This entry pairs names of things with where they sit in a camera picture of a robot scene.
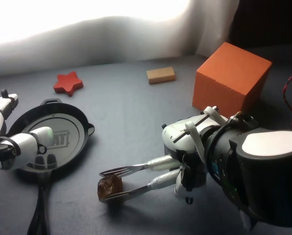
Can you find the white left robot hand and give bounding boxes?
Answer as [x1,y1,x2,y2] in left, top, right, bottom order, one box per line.
[0,89,54,171]

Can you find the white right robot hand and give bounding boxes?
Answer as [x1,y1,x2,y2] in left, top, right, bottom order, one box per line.
[161,115,231,204]

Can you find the metal tongs with taped handles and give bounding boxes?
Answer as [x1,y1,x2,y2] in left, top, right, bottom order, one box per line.
[98,155,183,203]

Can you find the brown toy meat chunk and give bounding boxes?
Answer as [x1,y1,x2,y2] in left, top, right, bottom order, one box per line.
[97,174,123,200]

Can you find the black frying pan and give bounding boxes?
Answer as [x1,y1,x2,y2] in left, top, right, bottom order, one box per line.
[3,97,95,235]

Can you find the grey table cloth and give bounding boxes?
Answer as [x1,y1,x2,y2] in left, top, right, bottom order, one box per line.
[0,45,292,235]

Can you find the tan wooden rectangular block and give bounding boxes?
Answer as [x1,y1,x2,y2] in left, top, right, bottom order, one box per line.
[146,66,176,85]

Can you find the red star block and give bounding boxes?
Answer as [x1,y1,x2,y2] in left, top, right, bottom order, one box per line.
[53,70,84,97]

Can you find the large orange cube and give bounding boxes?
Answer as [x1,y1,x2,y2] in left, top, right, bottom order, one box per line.
[192,42,273,118]

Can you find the white backdrop sheet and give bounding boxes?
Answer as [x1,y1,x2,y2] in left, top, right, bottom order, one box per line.
[0,0,241,78]

